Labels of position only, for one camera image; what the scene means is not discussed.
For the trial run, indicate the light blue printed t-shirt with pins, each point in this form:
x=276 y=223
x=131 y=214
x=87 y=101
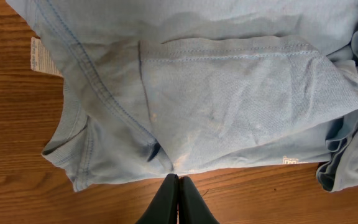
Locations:
x=183 y=87

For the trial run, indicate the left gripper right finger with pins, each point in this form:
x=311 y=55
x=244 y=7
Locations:
x=192 y=209

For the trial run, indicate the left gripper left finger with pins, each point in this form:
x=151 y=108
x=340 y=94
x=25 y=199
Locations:
x=163 y=209

